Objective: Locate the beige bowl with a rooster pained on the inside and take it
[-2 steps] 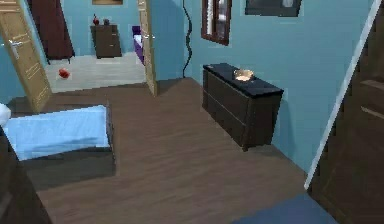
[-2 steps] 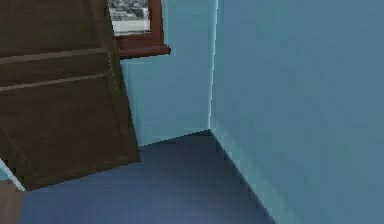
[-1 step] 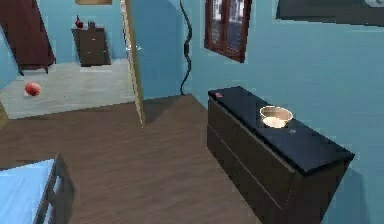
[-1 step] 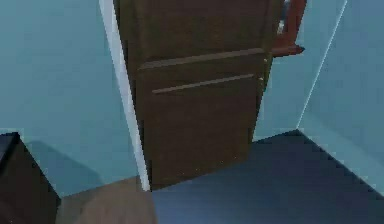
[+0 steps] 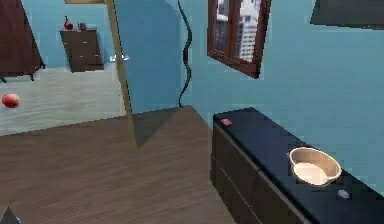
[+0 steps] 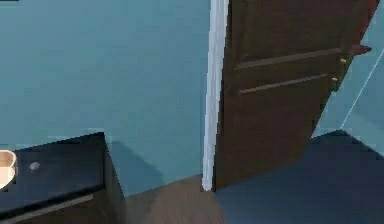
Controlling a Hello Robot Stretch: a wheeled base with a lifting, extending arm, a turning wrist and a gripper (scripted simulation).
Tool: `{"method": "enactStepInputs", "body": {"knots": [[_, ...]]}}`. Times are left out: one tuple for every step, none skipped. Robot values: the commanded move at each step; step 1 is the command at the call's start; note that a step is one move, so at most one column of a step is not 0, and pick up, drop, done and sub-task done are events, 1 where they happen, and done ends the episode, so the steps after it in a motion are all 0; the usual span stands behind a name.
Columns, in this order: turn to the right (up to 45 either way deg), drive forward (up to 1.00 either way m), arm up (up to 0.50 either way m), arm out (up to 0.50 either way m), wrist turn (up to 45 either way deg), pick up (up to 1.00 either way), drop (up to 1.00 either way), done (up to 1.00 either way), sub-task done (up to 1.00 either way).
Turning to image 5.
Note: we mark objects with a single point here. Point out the dark grey corner object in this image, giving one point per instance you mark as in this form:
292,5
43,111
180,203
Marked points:
8,217

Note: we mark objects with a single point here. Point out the small red flat object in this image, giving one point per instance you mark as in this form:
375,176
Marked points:
226,122

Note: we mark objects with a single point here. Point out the dark red small box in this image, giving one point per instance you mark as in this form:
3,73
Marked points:
82,26

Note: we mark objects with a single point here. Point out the black low cabinet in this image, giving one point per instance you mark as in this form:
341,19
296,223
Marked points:
266,160

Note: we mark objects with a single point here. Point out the dark framed wall picture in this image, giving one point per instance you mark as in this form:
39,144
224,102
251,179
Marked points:
350,13

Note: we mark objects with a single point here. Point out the dark brown chest of drawers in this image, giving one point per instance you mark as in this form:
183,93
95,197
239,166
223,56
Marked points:
82,50

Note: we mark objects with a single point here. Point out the small grey round object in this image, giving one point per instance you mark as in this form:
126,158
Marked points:
343,194

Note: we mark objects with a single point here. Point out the red ball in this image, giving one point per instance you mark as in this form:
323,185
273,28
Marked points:
10,100

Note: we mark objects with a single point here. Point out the beige bowl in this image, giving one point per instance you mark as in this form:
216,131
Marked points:
315,165

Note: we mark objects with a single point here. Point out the red vase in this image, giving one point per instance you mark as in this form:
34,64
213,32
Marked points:
68,24

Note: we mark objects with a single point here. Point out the tan door frame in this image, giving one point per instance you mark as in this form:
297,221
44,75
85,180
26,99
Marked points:
121,71

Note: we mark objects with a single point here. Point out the brown framed window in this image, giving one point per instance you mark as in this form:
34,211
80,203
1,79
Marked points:
238,33

